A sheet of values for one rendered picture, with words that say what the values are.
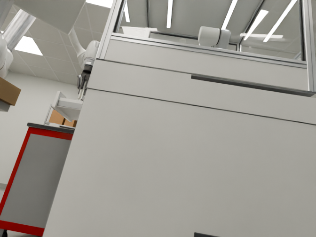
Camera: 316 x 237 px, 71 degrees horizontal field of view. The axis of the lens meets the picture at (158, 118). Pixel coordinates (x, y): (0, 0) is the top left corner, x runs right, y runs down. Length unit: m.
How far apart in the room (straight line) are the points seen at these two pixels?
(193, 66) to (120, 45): 0.34
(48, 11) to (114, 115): 0.42
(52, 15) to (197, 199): 0.82
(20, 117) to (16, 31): 4.74
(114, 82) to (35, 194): 0.99
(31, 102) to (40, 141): 4.79
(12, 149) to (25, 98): 1.29
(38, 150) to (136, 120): 0.97
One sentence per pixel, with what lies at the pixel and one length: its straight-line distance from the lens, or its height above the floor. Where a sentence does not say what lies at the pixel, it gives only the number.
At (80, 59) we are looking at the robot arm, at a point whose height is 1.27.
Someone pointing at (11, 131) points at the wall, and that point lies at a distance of 6.40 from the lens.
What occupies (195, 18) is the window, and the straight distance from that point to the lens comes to 1.17.
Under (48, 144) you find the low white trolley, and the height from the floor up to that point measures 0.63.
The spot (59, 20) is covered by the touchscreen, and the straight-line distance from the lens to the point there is 0.93.
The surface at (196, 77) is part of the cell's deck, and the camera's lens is 0.99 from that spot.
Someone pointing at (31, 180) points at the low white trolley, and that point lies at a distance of 1.69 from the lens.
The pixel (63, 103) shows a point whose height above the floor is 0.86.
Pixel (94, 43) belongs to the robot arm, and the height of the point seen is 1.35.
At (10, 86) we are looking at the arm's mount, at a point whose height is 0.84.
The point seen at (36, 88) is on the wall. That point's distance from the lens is 6.58.
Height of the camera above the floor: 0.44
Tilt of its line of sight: 19 degrees up
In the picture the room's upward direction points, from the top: 10 degrees clockwise
